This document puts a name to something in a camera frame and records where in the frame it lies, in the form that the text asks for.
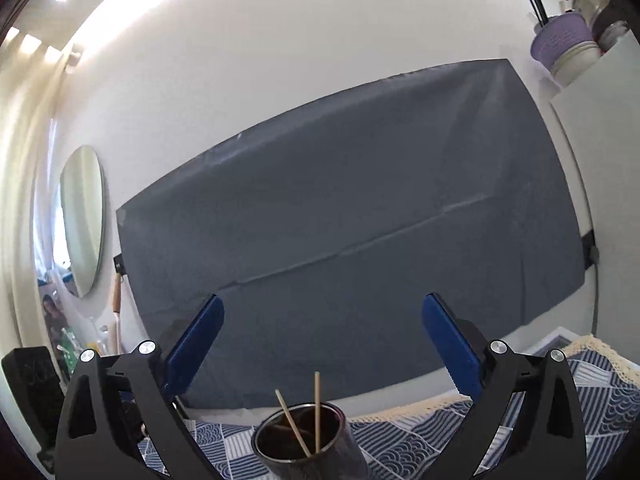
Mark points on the grey cloth backdrop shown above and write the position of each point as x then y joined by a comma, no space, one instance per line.
323,229

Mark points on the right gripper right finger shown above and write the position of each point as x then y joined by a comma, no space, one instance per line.
547,440

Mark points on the blue white patterned tablecloth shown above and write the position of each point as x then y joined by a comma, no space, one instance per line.
401,443

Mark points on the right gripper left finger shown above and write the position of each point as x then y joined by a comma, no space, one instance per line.
93,441

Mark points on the oval wall mirror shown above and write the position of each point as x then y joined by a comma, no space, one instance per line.
82,207

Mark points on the black cylindrical utensil holder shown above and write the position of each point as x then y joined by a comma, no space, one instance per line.
309,442

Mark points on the wooden chopstick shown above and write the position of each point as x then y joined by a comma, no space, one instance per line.
291,421
317,412

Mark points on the wooden hairbrush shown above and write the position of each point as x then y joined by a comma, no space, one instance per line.
116,306

